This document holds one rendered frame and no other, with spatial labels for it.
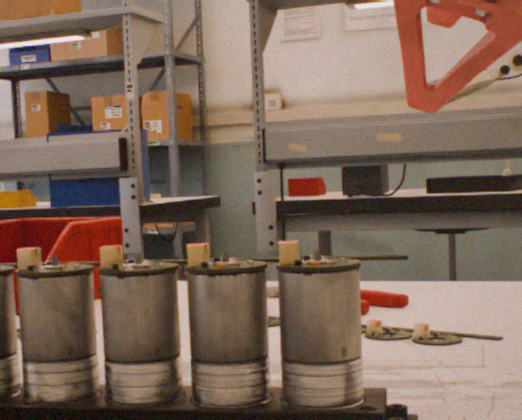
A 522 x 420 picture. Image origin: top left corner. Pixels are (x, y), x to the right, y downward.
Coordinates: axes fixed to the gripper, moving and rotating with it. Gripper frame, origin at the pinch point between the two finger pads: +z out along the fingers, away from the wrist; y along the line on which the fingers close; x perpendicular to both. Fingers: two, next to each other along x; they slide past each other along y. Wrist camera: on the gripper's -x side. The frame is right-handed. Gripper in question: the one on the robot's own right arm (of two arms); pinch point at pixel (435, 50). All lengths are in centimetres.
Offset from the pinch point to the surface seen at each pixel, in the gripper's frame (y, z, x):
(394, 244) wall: -319, 274, 37
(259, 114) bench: -176, 126, -29
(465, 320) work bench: 6.4, 12.2, 6.5
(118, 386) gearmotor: 29.0, -1.3, -7.4
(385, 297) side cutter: 2.5, 16.0, 2.3
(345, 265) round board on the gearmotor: 25.9, -6.1, -2.0
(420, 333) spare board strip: 11.6, 9.3, 3.5
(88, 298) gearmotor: 27.0, -2.4, -9.2
